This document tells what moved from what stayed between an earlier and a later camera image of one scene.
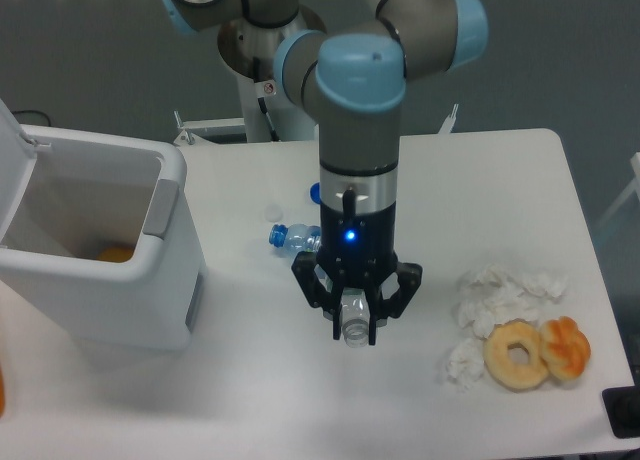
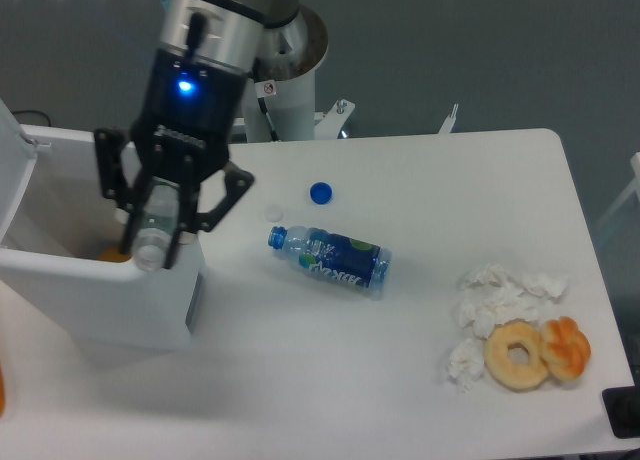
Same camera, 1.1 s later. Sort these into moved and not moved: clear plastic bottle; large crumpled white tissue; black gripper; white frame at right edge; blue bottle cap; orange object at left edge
Moved: clear plastic bottle; black gripper
Not moved: large crumpled white tissue; white frame at right edge; orange object at left edge; blue bottle cap
